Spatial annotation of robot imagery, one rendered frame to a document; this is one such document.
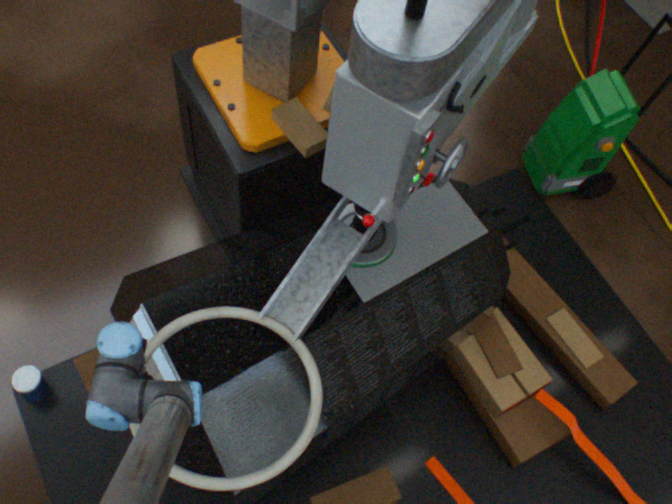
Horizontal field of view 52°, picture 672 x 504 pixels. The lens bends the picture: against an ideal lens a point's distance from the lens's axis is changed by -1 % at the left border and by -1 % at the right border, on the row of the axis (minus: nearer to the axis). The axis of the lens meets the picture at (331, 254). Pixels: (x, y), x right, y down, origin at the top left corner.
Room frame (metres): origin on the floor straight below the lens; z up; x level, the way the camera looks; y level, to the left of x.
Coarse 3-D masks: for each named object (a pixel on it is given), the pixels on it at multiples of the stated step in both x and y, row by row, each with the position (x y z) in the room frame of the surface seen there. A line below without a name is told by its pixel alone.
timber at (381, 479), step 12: (384, 468) 0.60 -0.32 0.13; (360, 480) 0.54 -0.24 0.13; (372, 480) 0.55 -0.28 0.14; (384, 480) 0.56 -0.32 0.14; (324, 492) 0.48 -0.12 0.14; (336, 492) 0.49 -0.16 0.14; (348, 492) 0.50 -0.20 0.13; (360, 492) 0.50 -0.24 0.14; (372, 492) 0.51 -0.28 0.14; (384, 492) 0.52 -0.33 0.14; (396, 492) 0.52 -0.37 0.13
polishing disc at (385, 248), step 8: (344, 208) 1.19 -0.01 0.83; (352, 208) 1.20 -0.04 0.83; (344, 216) 1.16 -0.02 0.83; (352, 216) 1.17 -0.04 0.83; (384, 224) 1.16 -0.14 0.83; (392, 224) 1.16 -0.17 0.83; (376, 232) 1.13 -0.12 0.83; (384, 232) 1.13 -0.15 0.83; (392, 232) 1.14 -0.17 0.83; (376, 240) 1.10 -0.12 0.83; (384, 240) 1.10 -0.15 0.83; (392, 240) 1.11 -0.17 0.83; (368, 248) 1.06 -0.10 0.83; (376, 248) 1.07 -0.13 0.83; (384, 248) 1.07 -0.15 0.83; (392, 248) 1.08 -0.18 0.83; (360, 256) 1.03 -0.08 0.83; (368, 256) 1.04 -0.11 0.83; (376, 256) 1.04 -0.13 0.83; (384, 256) 1.05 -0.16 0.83
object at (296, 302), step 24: (336, 216) 1.06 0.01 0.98; (312, 240) 0.97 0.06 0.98; (336, 240) 1.00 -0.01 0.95; (360, 240) 0.99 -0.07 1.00; (312, 264) 0.93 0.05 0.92; (336, 264) 0.93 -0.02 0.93; (288, 288) 0.85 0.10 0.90; (312, 288) 0.86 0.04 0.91; (264, 312) 0.76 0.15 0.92; (288, 312) 0.79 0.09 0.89; (312, 312) 0.78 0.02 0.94
